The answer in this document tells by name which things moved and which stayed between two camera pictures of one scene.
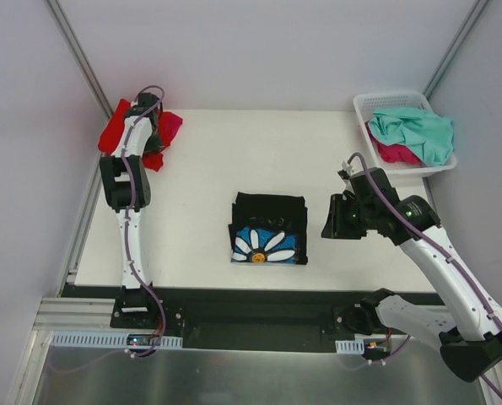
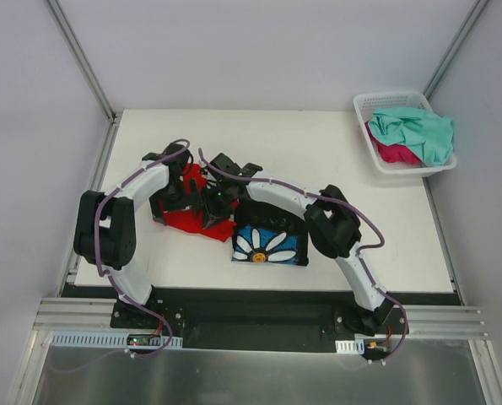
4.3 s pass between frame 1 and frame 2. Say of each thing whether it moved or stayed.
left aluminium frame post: stayed
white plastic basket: stayed
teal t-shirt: stayed
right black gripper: moved
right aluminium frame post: stayed
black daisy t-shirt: stayed
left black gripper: moved
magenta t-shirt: stayed
